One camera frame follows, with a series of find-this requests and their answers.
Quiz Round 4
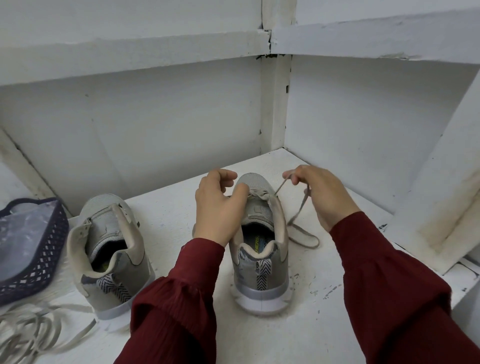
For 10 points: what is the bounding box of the person's left forearm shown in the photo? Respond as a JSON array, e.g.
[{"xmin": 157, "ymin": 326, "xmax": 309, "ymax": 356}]
[{"xmin": 114, "ymin": 237, "xmax": 226, "ymax": 364}]

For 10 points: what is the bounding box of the dark plastic lattice basket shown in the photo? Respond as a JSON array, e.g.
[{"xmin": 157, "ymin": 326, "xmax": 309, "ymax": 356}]
[{"xmin": 0, "ymin": 197, "xmax": 70, "ymax": 307}]

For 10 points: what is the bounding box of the grey shoelace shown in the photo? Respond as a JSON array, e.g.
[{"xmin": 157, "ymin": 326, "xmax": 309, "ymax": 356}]
[
  {"xmin": 0, "ymin": 300, "xmax": 99, "ymax": 364},
  {"xmin": 247, "ymin": 176, "xmax": 321, "ymax": 249}
]

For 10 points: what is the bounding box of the person's right forearm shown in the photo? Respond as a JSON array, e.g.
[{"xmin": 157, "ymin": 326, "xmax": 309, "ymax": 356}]
[{"xmin": 330, "ymin": 210, "xmax": 480, "ymax": 364}]

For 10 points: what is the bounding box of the grey mesh shoe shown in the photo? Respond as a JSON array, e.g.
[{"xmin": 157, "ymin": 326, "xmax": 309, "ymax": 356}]
[
  {"xmin": 192, "ymin": 172, "xmax": 295, "ymax": 316},
  {"xmin": 66, "ymin": 193, "xmax": 156, "ymax": 332}
]

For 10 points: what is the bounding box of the person's left hand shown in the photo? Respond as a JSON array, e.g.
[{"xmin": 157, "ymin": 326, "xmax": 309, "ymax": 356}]
[{"xmin": 193, "ymin": 168, "xmax": 250, "ymax": 248}]

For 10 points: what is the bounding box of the person's right hand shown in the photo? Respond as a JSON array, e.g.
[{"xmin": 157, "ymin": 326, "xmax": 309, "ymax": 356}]
[{"xmin": 282, "ymin": 165, "xmax": 362, "ymax": 234}]

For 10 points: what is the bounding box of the clear plastic bag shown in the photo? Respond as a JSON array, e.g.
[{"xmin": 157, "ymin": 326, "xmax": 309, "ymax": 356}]
[{"xmin": 0, "ymin": 202, "xmax": 60, "ymax": 285}]

